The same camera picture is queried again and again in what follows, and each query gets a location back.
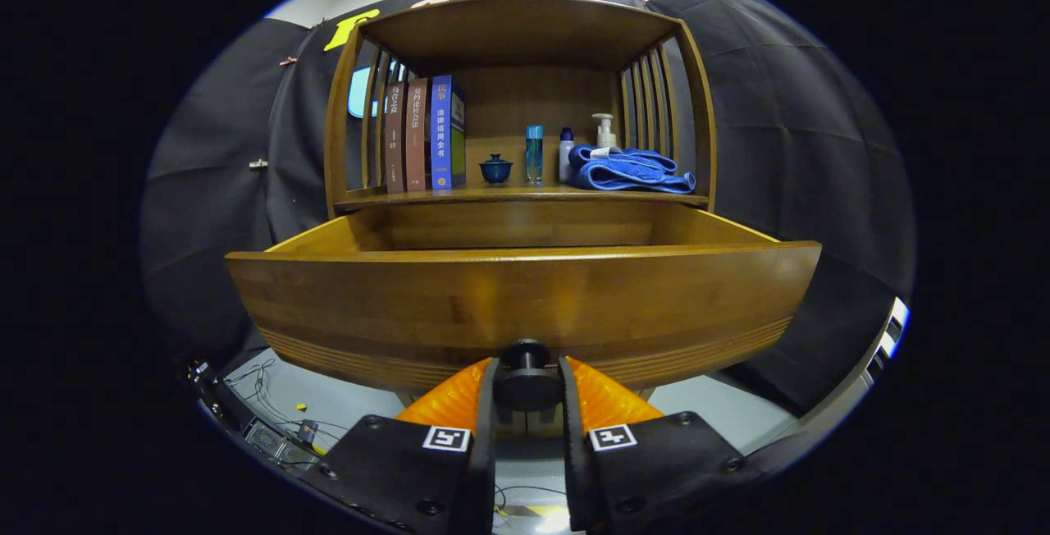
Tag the blue lidded tea bowl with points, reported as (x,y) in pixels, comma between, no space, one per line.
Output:
(496,170)

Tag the white pump bottle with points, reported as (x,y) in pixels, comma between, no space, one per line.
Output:
(605,137)

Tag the wooden cabinet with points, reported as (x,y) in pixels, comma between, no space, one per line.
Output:
(525,34)

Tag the wooden drawer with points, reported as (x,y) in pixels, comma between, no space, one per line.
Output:
(525,297)

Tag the blue book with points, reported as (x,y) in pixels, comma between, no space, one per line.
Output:
(441,141)

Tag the grey electronic box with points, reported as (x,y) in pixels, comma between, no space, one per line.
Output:
(267,436)

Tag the black backdrop cloth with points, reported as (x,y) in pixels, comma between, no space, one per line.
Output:
(213,190)

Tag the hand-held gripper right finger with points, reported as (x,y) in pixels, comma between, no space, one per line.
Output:
(574,477)

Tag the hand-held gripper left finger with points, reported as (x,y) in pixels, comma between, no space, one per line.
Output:
(484,477)

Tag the clear blue glass bottle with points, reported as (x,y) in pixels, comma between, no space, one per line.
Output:
(534,157)

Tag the blue folded towel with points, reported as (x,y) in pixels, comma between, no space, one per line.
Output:
(632,174)

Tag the reddish brown book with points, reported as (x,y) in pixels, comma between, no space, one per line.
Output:
(417,141)

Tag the white bottle with blue cap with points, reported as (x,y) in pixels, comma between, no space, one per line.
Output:
(565,157)

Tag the wooden countertop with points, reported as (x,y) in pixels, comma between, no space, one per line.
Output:
(525,194)

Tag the dark brown book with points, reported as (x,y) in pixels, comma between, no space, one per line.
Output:
(394,141)

